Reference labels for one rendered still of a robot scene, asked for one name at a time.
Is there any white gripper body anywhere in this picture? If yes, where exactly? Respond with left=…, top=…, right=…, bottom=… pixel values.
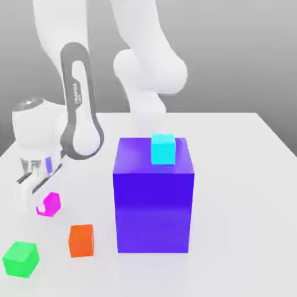
left=20, top=162, right=64, bottom=214

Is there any small magenta cube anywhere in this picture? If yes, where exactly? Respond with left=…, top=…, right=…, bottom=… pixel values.
left=35, top=191, right=63, bottom=218

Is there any small orange cube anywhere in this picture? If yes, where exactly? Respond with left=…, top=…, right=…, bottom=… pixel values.
left=68, top=224, right=95, bottom=258

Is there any small green cube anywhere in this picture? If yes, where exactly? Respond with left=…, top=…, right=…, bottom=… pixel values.
left=2, top=241, right=41, bottom=278

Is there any small cyan cube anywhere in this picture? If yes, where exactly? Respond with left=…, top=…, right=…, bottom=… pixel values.
left=151, top=133, right=176, bottom=166

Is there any large blue box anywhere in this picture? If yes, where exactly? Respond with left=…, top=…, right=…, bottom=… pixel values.
left=113, top=137, right=195, bottom=254

